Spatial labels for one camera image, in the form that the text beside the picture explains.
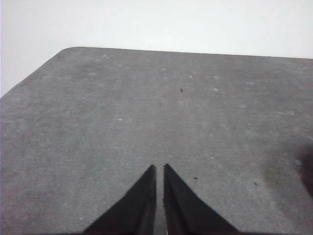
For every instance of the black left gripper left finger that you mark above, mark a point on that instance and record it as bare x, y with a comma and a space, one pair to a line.
132, 210

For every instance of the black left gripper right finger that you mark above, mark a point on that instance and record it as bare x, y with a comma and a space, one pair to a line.
185, 210

